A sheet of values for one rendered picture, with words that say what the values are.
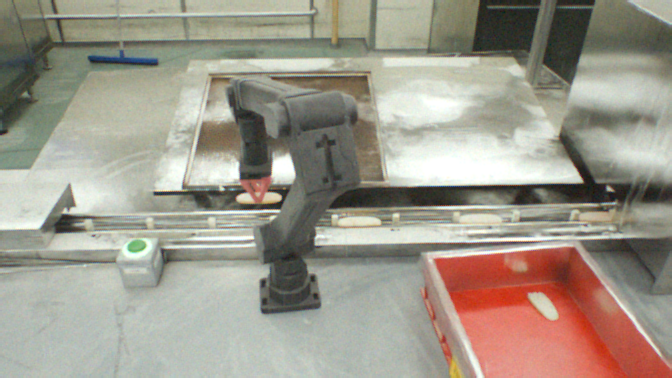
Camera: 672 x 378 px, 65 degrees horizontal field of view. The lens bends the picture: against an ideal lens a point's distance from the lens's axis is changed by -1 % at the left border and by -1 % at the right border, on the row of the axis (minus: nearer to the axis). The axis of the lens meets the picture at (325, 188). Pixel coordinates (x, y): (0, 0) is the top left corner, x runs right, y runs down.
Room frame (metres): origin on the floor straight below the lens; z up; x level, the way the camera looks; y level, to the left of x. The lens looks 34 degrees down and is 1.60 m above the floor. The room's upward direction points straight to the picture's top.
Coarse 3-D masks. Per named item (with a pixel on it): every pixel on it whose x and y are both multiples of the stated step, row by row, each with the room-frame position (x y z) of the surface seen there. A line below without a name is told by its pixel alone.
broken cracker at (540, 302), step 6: (528, 294) 0.76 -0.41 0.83; (534, 294) 0.76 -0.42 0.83; (540, 294) 0.76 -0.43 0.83; (534, 300) 0.74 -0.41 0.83; (540, 300) 0.74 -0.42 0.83; (546, 300) 0.74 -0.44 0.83; (534, 306) 0.73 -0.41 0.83; (540, 306) 0.72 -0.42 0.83; (546, 306) 0.72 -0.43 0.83; (552, 306) 0.72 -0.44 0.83; (540, 312) 0.71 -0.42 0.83; (546, 312) 0.71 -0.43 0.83; (552, 312) 0.71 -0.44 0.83; (546, 318) 0.70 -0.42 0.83; (552, 318) 0.70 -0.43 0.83
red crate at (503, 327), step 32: (480, 288) 0.78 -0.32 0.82; (512, 288) 0.78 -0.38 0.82; (544, 288) 0.78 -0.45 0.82; (480, 320) 0.70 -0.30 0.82; (512, 320) 0.70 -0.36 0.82; (544, 320) 0.70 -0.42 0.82; (576, 320) 0.70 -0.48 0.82; (448, 352) 0.61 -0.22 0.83; (480, 352) 0.62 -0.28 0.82; (512, 352) 0.62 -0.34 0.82; (544, 352) 0.62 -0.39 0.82; (576, 352) 0.62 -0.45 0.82; (608, 352) 0.62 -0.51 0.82
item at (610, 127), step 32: (608, 0) 1.23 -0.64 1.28; (640, 0) 1.16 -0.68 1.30; (608, 32) 1.20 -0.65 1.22; (640, 32) 1.08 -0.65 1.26; (608, 64) 1.16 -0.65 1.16; (640, 64) 1.04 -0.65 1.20; (576, 96) 1.26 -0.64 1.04; (608, 96) 1.12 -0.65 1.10; (640, 96) 1.01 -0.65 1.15; (576, 128) 1.21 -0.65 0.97; (608, 128) 1.08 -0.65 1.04; (640, 128) 0.97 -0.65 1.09; (576, 160) 1.17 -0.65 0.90; (608, 160) 1.04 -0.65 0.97; (640, 160) 0.94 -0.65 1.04; (640, 192) 0.90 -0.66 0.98; (640, 224) 0.87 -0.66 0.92; (640, 256) 0.83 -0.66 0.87
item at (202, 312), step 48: (0, 288) 0.78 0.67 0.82; (48, 288) 0.79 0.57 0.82; (96, 288) 0.79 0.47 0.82; (144, 288) 0.79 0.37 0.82; (192, 288) 0.79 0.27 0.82; (240, 288) 0.79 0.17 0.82; (336, 288) 0.79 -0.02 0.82; (384, 288) 0.79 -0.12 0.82; (624, 288) 0.79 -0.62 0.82; (0, 336) 0.66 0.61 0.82; (48, 336) 0.66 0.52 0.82; (96, 336) 0.66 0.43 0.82; (144, 336) 0.66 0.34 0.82; (192, 336) 0.66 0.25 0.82; (240, 336) 0.66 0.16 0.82; (288, 336) 0.66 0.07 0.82; (336, 336) 0.66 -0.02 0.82; (384, 336) 0.66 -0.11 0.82; (432, 336) 0.66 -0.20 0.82
